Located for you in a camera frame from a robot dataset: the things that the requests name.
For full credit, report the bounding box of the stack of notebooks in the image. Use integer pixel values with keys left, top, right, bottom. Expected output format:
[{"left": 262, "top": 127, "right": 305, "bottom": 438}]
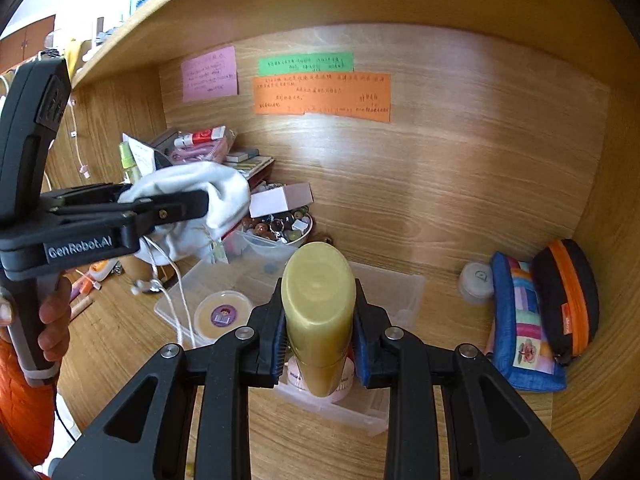
[{"left": 222, "top": 149, "right": 276, "bottom": 181}]

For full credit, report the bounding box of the pink paper note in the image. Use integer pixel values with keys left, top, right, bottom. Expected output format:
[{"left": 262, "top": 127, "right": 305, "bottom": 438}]
[{"left": 181, "top": 46, "right": 239, "bottom": 104}]

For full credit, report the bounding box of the glass bowl of beads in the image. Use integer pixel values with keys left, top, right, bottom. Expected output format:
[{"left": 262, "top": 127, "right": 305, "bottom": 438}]
[{"left": 240, "top": 210, "right": 315, "bottom": 251}]

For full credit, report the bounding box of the brown wooden cabinet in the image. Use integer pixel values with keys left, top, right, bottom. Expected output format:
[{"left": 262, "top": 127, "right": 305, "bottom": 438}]
[{"left": 0, "top": 15, "right": 57, "bottom": 72}]

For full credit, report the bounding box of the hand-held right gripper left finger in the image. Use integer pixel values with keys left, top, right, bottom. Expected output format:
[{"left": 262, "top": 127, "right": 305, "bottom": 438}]
[{"left": 50, "top": 290, "right": 288, "bottom": 480}]

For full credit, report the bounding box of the white paper receipt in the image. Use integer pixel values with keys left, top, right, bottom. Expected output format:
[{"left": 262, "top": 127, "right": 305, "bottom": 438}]
[{"left": 121, "top": 132, "right": 156, "bottom": 177}]

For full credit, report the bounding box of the clear plastic storage box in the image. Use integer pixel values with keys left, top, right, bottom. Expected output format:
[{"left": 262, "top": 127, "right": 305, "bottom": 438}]
[{"left": 154, "top": 220, "right": 426, "bottom": 438}]

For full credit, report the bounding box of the yellow sunscreen bottle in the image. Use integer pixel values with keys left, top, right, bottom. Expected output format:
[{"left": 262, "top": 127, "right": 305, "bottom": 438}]
[{"left": 280, "top": 241, "right": 357, "bottom": 397}]

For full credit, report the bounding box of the black orange zipper case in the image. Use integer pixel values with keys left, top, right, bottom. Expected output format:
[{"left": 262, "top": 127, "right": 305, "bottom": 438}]
[{"left": 530, "top": 238, "right": 600, "bottom": 367}]

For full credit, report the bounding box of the green paper note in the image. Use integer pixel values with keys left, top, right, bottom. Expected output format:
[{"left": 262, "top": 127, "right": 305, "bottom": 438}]
[{"left": 257, "top": 52, "right": 355, "bottom": 75}]

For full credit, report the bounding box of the round white container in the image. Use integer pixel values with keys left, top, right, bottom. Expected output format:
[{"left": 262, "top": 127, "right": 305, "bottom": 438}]
[{"left": 457, "top": 260, "right": 496, "bottom": 306}]

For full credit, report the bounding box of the blue patterned pouch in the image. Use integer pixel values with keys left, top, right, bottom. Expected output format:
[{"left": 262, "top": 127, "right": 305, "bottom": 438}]
[{"left": 484, "top": 251, "right": 568, "bottom": 392}]

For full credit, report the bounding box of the wooden shelf board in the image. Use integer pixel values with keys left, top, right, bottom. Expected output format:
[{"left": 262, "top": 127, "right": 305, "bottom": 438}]
[{"left": 72, "top": 0, "right": 640, "bottom": 92}]

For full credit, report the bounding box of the white drawstring bag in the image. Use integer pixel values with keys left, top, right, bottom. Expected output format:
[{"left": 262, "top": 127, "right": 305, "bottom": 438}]
[{"left": 118, "top": 161, "right": 251, "bottom": 351}]

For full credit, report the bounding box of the green spray bottle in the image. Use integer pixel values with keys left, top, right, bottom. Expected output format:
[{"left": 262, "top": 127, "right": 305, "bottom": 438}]
[{"left": 119, "top": 141, "right": 143, "bottom": 186}]

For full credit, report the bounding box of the pink plastic packet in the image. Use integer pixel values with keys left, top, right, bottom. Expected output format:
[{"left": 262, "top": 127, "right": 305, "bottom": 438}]
[{"left": 167, "top": 130, "right": 237, "bottom": 165}]

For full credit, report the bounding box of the wooden desktop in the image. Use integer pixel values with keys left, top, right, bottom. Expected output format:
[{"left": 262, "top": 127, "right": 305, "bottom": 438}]
[{"left": 52, "top": 200, "right": 583, "bottom": 480}]

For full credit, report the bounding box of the small white box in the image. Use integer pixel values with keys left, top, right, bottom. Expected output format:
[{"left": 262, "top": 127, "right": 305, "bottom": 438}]
[{"left": 249, "top": 183, "right": 315, "bottom": 219}]

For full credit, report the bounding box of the orange capped pen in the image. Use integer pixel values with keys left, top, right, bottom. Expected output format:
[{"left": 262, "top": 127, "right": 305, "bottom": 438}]
[{"left": 70, "top": 280, "right": 103, "bottom": 321}]

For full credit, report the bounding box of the person's left hand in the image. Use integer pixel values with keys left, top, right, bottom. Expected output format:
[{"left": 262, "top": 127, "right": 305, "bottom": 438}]
[{"left": 39, "top": 276, "right": 72, "bottom": 363}]

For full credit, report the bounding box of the white charging cable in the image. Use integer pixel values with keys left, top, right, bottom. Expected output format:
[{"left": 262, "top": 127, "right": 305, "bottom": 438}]
[{"left": 62, "top": 95, "right": 93, "bottom": 181}]

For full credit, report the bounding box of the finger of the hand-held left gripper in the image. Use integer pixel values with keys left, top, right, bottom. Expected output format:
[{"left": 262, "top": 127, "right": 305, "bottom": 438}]
[
  {"left": 50, "top": 189, "right": 210, "bottom": 241},
  {"left": 40, "top": 183, "right": 133, "bottom": 211}
]

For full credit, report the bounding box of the person's left forearm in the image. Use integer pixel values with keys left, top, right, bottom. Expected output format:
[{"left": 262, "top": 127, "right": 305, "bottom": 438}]
[{"left": 0, "top": 337, "right": 57, "bottom": 466}]

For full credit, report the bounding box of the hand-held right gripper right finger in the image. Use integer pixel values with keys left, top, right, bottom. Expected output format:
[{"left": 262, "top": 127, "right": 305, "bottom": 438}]
[{"left": 351, "top": 277, "right": 581, "bottom": 480}]

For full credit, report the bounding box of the red white tube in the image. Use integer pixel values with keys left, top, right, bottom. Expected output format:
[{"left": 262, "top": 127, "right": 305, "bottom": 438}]
[{"left": 175, "top": 127, "right": 227, "bottom": 148}]

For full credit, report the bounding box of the orange paper note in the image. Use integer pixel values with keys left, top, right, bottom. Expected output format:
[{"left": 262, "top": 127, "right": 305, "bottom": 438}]
[{"left": 252, "top": 72, "right": 392, "bottom": 124}]

